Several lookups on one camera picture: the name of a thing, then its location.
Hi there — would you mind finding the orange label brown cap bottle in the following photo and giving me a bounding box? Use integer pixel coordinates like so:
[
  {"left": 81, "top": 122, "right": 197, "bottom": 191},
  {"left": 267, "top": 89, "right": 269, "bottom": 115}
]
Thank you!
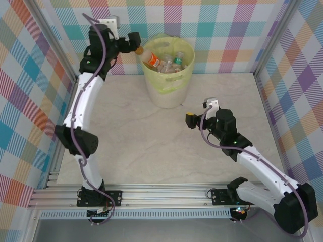
[{"left": 135, "top": 46, "right": 162, "bottom": 69}]

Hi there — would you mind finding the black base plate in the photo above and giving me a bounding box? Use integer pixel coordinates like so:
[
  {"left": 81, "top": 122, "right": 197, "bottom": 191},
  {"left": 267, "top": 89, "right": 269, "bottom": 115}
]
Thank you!
[
  {"left": 76, "top": 190, "right": 123, "bottom": 208},
  {"left": 210, "top": 188, "right": 258, "bottom": 206}
]

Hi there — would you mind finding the left aluminium side rail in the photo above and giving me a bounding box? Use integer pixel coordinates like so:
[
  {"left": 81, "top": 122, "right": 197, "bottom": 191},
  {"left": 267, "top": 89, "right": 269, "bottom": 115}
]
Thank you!
[{"left": 44, "top": 75, "right": 84, "bottom": 189}]

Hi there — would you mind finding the yellow-green bin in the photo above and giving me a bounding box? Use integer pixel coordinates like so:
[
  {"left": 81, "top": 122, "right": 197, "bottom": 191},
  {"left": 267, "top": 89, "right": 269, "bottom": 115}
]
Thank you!
[{"left": 140, "top": 34, "right": 196, "bottom": 95}]

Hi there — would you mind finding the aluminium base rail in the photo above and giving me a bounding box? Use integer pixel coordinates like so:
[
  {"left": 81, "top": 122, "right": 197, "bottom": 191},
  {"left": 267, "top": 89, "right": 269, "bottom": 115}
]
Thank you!
[{"left": 29, "top": 180, "right": 306, "bottom": 209}]

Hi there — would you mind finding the right controller circuit board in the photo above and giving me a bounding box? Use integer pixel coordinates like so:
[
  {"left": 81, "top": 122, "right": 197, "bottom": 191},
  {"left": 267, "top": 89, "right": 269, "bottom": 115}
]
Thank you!
[{"left": 230, "top": 206, "right": 249, "bottom": 218}]

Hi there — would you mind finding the left controller circuit board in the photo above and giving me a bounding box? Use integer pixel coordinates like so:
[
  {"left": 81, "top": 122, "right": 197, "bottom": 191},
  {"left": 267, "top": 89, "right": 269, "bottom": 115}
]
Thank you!
[{"left": 87, "top": 207, "right": 112, "bottom": 219}]

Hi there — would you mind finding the right aluminium frame post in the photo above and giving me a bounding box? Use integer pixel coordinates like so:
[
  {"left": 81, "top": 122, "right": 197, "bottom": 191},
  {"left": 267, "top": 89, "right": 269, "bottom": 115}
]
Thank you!
[{"left": 253, "top": 0, "right": 302, "bottom": 79}]

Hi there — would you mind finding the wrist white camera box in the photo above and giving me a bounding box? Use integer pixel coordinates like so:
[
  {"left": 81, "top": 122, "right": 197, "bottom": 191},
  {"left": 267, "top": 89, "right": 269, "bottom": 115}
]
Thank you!
[
  {"left": 202, "top": 96, "right": 219, "bottom": 114},
  {"left": 97, "top": 15, "right": 121, "bottom": 40}
]

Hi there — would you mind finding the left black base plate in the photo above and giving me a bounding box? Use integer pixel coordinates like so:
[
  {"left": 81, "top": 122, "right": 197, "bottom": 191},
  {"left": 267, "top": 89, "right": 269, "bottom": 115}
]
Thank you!
[{"left": 76, "top": 190, "right": 123, "bottom": 208}]

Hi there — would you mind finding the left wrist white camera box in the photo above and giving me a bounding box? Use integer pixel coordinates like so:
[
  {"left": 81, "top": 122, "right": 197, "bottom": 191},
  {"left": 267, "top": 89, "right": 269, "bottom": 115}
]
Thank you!
[{"left": 97, "top": 15, "right": 121, "bottom": 40}]

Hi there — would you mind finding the left aluminium frame post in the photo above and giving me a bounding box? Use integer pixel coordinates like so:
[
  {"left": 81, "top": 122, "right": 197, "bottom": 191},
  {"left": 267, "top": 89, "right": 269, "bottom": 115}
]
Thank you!
[{"left": 28, "top": 0, "right": 84, "bottom": 85}]

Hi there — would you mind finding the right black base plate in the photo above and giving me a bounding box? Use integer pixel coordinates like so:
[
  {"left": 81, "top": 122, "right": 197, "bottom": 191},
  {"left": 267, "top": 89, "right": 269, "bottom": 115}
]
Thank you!
[{"left": 210, "top": 188, "right": 258, "bottom": 206}]

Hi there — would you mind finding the aluminium frame post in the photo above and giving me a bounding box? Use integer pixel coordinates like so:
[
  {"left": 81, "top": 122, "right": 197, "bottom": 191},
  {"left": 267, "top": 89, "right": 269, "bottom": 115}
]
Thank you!
[
  {"left": 253, "top": 0, "right": 302, "bottom": 79},
  {"left": 28, "top": 0, "right": 84, "bottom": 85}
]

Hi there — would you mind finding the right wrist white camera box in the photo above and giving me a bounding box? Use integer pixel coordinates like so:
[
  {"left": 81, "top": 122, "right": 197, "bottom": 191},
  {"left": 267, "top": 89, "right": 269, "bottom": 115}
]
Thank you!
[{"left": 202, "top": 96, "right": 219, "bottom": 114}]

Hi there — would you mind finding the slotted grey cable duct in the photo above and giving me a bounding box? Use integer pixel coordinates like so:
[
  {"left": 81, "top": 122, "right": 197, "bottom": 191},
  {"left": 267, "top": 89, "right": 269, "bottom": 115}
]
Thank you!
[{"left": 40, "top": 210, "right": 233, "bottom": 219}]

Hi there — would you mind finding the white round waste bin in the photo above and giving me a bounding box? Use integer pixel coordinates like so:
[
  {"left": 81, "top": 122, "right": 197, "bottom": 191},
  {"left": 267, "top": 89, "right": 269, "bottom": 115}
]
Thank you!
[{"left": 145, "top": 73, "right": 194, "bottom": 109}]

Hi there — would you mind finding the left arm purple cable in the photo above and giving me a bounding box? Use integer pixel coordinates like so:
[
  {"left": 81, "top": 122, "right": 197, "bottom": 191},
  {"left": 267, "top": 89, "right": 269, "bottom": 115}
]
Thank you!
[{"left": 70, "top": 13, "right": 117, "bottom": 226}]

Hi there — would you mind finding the controller circuit board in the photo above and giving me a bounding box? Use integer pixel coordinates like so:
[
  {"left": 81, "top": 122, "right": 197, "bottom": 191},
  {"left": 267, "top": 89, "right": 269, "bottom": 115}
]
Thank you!
[
  {"left": 230, "top": 206, "right": 249, "bottom": 218},
  {"left": 87, "top": 207, "right": 112, "bottom": 219}
]

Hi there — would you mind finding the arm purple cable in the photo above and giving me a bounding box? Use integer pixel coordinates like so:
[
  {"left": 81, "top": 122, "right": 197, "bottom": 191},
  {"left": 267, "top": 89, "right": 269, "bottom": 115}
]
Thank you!
[
  {"left": 70, "top": 13, "right": 117, "bottom": 226},
  {"left": 200, "top": 105, "right": 310, "bottom": 239}
]

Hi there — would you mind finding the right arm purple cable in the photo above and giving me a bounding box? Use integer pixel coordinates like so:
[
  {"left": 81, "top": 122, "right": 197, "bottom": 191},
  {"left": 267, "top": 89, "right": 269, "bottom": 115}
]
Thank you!
[{"left": 200, "top": 105, "right": 310, "bottom": 239}]

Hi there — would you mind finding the grey metal shelf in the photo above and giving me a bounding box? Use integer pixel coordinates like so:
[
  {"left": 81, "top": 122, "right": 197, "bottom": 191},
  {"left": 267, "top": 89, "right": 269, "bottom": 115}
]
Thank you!
[{"left": 32, "top": 218, "right": 305, "bottom": 242}]

